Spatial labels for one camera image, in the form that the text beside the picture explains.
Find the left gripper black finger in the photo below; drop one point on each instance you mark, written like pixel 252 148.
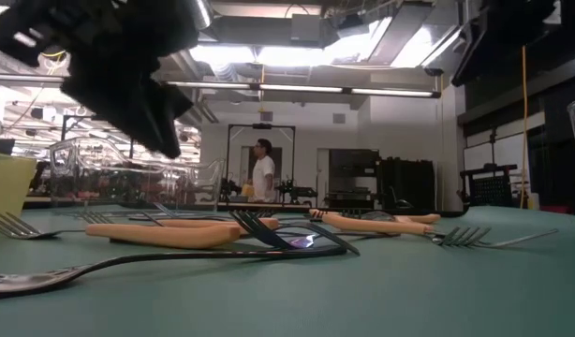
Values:
pixel 128 112
pixel 172 103

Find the long ceiling tube light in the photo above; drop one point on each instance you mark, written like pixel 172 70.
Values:
pixel 297 88

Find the yellow plastic bin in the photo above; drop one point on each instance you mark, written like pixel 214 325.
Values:
pixel 9 182

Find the iridescent rainbow metal fork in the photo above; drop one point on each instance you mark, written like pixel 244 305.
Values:
pixel 164 210
pixel 273 238

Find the black background robot arm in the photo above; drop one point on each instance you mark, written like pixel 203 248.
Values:
pixel 299 192
pixel 230 189

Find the grey ceiling ventilation unit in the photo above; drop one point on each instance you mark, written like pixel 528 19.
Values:
pixel 308 29

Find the black perforated cart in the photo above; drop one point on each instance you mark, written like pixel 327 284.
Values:
pixel 491 189

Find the silver ceiling duct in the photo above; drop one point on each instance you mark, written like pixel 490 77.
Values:
pixel 204 14

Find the person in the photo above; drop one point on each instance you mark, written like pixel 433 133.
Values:
pixel 263 175

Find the black storage cabinet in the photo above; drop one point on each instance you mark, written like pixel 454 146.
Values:
pixel 353 161

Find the green table mat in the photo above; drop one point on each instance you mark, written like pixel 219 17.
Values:
pixel 409 290

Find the black equipment box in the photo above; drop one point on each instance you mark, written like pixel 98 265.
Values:
pixel 407 185

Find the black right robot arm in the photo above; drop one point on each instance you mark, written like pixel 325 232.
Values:
pixel 503 33

